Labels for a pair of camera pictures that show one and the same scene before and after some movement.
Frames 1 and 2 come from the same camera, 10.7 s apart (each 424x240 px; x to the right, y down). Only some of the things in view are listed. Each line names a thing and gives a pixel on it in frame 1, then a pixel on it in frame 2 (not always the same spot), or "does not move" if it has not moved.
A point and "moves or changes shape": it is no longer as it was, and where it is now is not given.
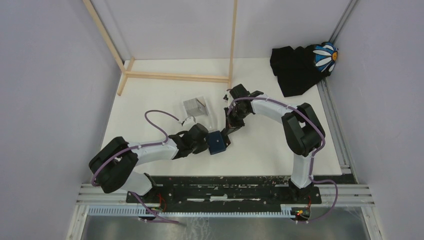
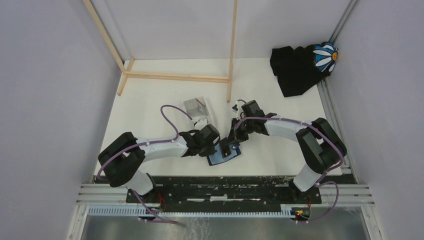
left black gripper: (204, 146) does not move
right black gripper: (233, 125) → (235, 135)
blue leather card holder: (215, 142) moves or changes shape
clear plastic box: (196, 107) does not move
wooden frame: (126, 73) does not move
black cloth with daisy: (299, 69) does not move
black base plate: (233, 190) does not move
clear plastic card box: (211, 120) → (197, 107)
